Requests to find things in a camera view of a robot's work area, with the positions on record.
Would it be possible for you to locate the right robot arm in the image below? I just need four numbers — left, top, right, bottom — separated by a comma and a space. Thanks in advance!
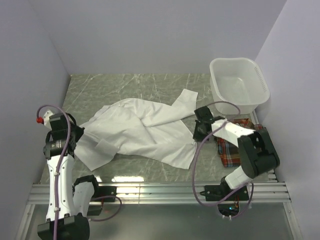
193, 106, 280, 200

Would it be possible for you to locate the white long sleeve shirt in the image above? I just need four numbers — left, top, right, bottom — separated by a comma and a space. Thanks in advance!
75, 89, 198, 171

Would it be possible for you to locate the folded plaid shirt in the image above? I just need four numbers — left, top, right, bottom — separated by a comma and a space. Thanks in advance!
214, 118, 265, 168

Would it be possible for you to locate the white plastic basin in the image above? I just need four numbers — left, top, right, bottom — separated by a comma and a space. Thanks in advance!
209, 57, 270, 115

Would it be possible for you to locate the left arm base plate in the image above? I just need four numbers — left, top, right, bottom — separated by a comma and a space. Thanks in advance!
93, 185, 117, 203

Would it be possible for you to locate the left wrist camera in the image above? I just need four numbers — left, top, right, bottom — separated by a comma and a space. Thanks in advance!
36, 109, 54, 126

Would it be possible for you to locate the aluminium mounting rail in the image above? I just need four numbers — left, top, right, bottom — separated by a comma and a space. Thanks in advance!
27, 182, 292, 205

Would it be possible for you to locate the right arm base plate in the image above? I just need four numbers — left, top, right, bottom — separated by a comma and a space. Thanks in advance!
200, 185, 250, 202

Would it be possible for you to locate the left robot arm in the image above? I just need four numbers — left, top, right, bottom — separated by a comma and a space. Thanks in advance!
37, 110, 101, 240

